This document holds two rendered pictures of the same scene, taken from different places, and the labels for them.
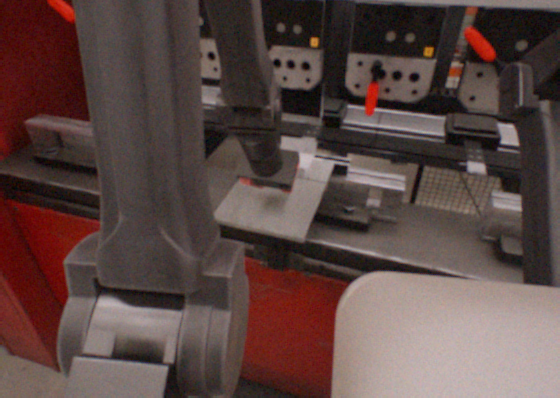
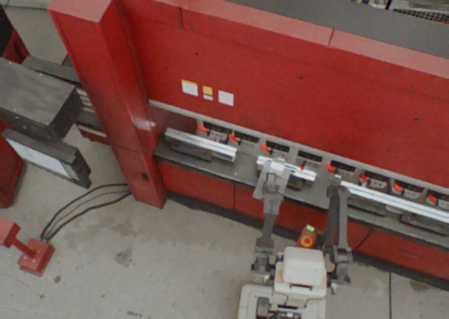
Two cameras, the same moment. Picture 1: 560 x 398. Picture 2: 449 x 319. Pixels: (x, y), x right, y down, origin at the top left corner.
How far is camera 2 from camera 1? 250 cm
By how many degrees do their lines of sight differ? 28
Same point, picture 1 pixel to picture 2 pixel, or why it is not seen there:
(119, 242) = (263, 244)
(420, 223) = (319, 186)
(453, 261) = (325, 203)
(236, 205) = (259, 191)
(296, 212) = not seen: hidden behind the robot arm
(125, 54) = (267, 234)
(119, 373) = (262, 254)
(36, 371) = (151, 208)
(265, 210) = not seen: hidden behind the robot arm
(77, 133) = (189, 142)
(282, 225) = not seen: hidden behind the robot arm
